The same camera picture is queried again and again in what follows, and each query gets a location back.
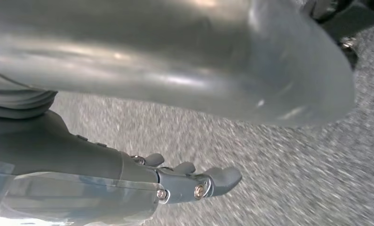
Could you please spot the black robot foot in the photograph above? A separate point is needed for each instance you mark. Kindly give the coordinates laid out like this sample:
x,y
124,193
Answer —
x,y
361,18

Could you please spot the ribbed grey right arm sleeve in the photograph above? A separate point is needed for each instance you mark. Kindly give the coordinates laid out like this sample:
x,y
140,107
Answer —
x,y
18,103

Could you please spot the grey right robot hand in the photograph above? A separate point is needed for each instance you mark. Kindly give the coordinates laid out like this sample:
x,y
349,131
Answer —
x,y
174,46

